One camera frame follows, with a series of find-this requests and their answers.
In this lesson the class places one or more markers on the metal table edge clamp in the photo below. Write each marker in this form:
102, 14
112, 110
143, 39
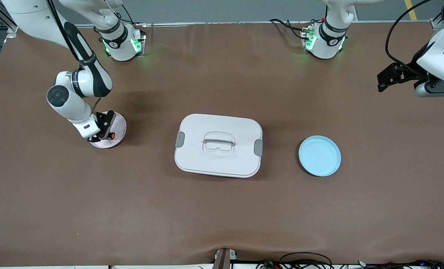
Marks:
224, 259

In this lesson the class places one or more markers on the grey box latch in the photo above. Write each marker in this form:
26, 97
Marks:
179, 139
258, 147

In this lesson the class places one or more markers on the light blue round plate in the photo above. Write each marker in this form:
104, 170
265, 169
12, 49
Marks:
319, 157

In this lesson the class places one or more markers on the white lidded storage box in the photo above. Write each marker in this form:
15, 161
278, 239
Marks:
218, 164

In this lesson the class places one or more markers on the black equipment at left edge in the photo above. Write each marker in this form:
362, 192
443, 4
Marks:
440, 18

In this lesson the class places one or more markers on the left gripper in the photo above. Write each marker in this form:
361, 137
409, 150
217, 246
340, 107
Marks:
410, 72

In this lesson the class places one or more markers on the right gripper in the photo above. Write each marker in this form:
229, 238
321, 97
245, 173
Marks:
106, 120

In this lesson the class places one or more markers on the pink round plate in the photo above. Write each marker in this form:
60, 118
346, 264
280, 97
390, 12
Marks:
120, 127

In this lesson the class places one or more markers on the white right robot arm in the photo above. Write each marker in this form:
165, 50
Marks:
35, 18

